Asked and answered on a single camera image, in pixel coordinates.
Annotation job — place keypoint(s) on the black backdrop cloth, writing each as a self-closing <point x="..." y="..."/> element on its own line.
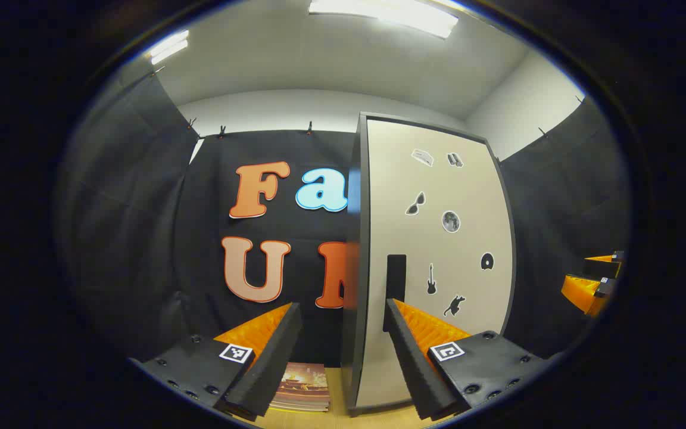
<point x="140" y="238"/>

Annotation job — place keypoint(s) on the dark grey cabinet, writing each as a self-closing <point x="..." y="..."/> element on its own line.
<point x="359" y="238"/>

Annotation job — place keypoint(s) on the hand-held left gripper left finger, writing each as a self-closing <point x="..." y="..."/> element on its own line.
<point x="271" y="357"/>

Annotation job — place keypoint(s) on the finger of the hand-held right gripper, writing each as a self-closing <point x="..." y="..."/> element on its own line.
<point x="581" y="292"/>
<point x="602" y="260"/>

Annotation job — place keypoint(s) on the ceiling light panel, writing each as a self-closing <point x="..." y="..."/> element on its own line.
<point x="390" y="15"/>
<point x="167" y="47"/>

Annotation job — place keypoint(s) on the beige cabinet door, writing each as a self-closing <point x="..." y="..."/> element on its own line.
<point x="456" y="196"/>

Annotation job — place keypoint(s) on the stack of books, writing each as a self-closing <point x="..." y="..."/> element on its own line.
<point x="304" y="387"/>

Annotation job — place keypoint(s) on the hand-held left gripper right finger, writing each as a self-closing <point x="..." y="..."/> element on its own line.
<point x="417" y="369"/>

